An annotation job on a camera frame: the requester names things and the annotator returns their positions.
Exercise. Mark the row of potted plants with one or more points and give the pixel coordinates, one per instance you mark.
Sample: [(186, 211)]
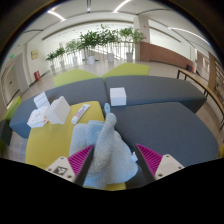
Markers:
[(90, 40)]

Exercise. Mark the grey upholstered bench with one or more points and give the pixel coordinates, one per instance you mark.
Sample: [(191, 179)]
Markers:
[(156, 88), (166, 126)]

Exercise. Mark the blue upholstered bench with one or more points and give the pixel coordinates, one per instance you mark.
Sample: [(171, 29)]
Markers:
[(76, 91)]

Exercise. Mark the green exit sign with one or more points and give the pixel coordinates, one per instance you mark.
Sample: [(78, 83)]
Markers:
[(12, 56)]

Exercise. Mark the small white cube box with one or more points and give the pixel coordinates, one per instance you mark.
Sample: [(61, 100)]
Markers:
[(118, 96)]

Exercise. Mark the ceiling strip lights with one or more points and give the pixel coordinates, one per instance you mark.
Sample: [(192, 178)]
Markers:
[(55, 14)]

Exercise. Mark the white tube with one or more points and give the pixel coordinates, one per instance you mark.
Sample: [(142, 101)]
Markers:
[(80, 114)]

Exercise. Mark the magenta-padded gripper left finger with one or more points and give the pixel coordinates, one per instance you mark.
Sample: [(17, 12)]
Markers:
[(76, 163)]

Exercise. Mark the light blue towel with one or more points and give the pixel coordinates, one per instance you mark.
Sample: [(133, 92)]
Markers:
[(106, 153)]

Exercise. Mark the tall white box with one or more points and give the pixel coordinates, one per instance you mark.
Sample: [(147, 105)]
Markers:
[(58, 110)]

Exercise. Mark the white wet wipes pack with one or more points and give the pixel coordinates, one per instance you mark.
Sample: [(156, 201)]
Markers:
[(36, 118)]

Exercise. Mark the dark grey ottoman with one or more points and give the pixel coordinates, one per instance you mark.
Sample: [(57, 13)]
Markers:
[(5, 133)]

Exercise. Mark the yellow wall picture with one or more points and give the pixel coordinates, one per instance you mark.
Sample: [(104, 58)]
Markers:
[(35, 54)]

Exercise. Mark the long green upholstered bench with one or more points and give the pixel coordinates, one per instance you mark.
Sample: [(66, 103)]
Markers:
[(12, 109)]

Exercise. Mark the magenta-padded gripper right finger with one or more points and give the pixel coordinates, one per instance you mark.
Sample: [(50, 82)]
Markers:
[(155, 161)]

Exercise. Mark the red bin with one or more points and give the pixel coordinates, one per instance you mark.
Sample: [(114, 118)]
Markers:
[(37, 75)]

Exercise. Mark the black metal framed table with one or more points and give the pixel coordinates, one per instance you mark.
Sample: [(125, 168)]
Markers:
[(203, 88)]

